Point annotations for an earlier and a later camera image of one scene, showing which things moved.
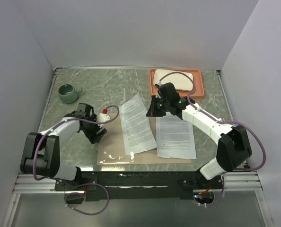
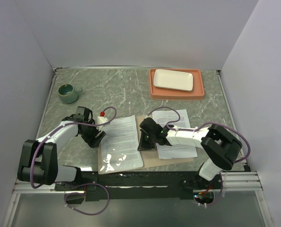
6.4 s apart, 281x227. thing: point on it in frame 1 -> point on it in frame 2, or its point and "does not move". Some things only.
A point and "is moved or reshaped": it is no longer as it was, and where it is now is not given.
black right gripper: x=153 y=111 -> x=143 y=145
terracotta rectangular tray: x=184 y=94 does not move
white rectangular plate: x=181 y=81 does not move
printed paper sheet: x=175 y=137 does not move
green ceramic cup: x=68 y=94 does not move
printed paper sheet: x=138 y=132 is moved or reshaped
